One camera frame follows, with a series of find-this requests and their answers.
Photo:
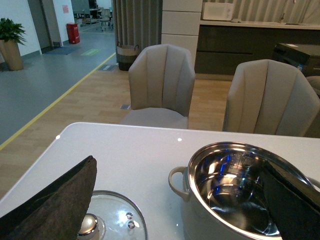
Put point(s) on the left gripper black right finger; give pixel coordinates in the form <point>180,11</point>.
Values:
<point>293,205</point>

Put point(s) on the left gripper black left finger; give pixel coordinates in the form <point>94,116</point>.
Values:
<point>57,211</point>

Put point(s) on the glass pot lid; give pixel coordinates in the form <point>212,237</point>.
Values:
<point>112,216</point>

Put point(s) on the beige electric cooking pot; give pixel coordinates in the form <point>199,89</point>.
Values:
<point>222,196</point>

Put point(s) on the right beige dining chair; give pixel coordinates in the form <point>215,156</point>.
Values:
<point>270,97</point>

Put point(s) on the beige dining chair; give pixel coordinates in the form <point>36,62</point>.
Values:
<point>161,83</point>
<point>270,97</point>

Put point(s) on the beige sofa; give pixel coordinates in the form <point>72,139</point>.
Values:
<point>314,81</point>

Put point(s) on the left beige dining chair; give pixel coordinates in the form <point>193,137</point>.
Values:
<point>161,83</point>

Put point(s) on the woven laundry basket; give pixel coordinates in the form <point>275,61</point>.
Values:
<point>126,55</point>

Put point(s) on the dark kitchen counter cabinet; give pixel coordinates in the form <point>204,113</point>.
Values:
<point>221,48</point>

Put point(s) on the red cabinet box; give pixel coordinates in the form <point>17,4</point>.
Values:
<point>73,33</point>

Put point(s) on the potted green plant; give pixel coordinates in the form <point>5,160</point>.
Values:
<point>11,34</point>

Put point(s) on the grey curtain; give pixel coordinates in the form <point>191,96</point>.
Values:
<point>137,22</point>

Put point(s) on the white microwave oven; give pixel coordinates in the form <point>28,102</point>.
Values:
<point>216,11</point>

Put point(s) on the white refrigerator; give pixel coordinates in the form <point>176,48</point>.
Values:
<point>181,23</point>

